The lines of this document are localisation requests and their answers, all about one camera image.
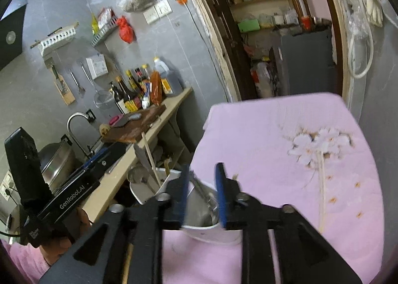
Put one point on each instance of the metal spatula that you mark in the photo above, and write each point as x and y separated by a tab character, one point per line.
77	85

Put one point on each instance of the white wall socket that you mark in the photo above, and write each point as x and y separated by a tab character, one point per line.
6	186
151	15
163	8

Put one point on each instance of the grey cabinet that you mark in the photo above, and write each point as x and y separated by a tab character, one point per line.
307	63

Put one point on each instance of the beige kitchen counter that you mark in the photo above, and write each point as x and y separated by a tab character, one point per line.
124	175

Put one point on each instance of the metal knife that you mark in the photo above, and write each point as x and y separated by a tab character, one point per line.
141	156

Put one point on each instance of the pink brush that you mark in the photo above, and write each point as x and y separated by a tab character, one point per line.
115	120

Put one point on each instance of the person's left hand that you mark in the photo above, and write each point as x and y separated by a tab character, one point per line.
59	248

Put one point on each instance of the grey wall rack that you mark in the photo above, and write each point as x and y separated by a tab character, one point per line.
104	35

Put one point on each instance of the metal fork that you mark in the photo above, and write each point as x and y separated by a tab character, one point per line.
202	192

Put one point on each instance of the white bowl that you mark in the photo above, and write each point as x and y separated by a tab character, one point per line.
203	235

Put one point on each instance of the red cup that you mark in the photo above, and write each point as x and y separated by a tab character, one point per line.
305	23

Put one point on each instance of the metal spoon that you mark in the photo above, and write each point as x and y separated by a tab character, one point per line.
137	175

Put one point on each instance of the red plastic bag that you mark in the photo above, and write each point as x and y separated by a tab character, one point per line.
126	31

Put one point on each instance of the metal pot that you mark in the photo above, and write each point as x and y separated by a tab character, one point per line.
59	163

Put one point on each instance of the white wall rack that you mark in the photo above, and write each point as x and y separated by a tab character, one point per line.
57	38

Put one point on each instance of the white plastic bag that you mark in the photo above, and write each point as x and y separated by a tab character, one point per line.
262	80

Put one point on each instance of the metal faucet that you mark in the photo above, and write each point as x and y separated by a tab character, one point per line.
74	116

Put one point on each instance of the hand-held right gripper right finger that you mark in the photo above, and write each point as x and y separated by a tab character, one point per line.
223	197

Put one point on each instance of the crumpled clear plastic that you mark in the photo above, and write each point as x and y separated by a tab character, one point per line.
357	23

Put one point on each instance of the wooden knife board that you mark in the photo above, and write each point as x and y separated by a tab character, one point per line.
65	90

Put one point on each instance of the red and white packet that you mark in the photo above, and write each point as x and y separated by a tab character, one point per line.
104	17

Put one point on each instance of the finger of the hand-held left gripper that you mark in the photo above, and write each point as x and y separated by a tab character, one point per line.
93	159
113	155

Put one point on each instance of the black wall outlet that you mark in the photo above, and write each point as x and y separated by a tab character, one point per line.
90	115

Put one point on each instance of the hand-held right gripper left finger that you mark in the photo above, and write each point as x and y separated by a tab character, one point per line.
182	197

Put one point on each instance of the green box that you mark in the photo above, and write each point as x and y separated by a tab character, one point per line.
248	26

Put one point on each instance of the dark wooden door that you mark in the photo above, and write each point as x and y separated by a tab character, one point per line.
224	23

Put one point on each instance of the large oil jug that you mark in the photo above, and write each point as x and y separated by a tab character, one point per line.
169	80

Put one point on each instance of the pink floral cloth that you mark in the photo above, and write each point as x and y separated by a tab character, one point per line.
264	135

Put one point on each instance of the white wall calendar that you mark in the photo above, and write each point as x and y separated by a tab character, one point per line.
97	66

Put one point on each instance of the wooden cutting board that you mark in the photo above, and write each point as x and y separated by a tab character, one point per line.
133	128

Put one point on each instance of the row of sauce bottles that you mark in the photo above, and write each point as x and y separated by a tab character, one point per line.
127	97

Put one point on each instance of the metal strainer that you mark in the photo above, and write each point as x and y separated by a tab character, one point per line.
104	99

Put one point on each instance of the yellow sponge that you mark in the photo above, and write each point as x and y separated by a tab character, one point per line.
104	128

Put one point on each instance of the orange-brown packet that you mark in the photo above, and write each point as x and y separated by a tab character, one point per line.
156	90

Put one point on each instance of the yellow packet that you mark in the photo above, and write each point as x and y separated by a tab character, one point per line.
94	24

